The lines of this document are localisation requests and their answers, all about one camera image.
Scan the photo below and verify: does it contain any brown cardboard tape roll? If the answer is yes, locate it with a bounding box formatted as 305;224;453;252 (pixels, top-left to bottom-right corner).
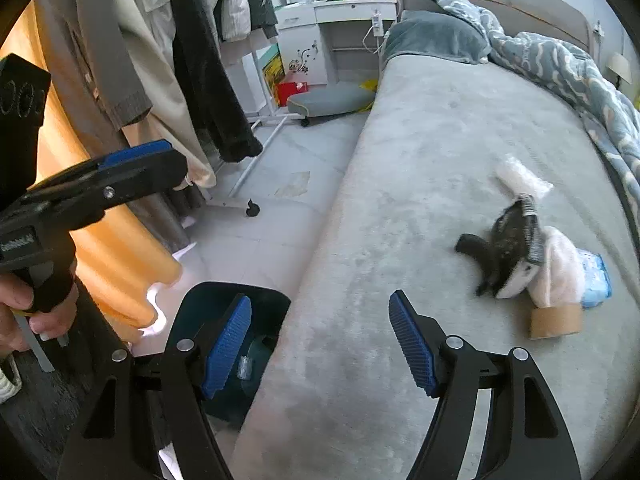
529;304;582;339

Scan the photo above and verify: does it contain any blue tissue pack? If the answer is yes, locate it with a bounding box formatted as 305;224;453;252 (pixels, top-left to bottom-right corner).
578;249;613;309

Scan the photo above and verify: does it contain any black sock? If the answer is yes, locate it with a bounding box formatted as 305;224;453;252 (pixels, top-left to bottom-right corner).
454;233;498;296

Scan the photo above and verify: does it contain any black snack bag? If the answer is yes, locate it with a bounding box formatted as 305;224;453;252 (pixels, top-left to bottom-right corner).
490;193;544;299

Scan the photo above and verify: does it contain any clear bubble wrap roll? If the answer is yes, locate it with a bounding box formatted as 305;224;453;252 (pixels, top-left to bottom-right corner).
496;155;553;202

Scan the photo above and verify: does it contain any dark teal trash bin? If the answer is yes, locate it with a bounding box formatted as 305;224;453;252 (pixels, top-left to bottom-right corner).
167;282;291;427

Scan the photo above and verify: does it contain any person's left hand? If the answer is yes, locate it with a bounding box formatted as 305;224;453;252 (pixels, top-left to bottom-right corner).
0;271;82;356

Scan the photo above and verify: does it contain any orange curtain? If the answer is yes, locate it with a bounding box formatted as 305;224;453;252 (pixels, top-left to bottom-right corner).
0;0;184;346

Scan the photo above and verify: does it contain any beige hanging garment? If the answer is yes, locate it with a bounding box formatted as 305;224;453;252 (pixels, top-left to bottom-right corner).
113;0;216;188

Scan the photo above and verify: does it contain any grey hanging coat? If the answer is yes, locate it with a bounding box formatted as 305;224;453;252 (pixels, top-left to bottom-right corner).
35;0;152;157

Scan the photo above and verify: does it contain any grey bed with plush sheet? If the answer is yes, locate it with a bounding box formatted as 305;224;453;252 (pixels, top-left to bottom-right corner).
231;55;639;479

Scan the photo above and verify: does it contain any black hanging garment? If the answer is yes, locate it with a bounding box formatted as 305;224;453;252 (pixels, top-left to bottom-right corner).
170;0;262;162

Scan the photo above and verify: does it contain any white rolling clothes rack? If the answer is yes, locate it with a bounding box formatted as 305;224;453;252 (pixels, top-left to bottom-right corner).
202;32;298;218

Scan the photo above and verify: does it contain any red box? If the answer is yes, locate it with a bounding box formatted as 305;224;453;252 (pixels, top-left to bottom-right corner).
276;81;309;107

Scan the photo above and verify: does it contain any colourful picture board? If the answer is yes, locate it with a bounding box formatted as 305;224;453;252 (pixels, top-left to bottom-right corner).
258;44;285;98

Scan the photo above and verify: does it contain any white dressing table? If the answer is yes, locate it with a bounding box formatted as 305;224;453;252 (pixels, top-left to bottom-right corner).
276;0;398;87

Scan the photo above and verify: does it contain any yellow item on floor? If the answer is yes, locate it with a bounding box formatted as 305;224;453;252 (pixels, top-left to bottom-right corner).
359;79;378;112

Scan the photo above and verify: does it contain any blue patterned fleece blanket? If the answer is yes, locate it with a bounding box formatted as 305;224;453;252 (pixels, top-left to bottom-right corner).
431;0;639;200

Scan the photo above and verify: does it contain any grey-blue pillow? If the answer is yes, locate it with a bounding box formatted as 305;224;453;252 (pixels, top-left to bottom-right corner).
382;11;491;65

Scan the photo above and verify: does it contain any bedside lamp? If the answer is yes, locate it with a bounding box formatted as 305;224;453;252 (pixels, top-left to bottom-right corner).
606;52;632;89

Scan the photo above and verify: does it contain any white power strip with cable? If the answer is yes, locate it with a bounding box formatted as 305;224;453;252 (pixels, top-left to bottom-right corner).
361;10;385;55

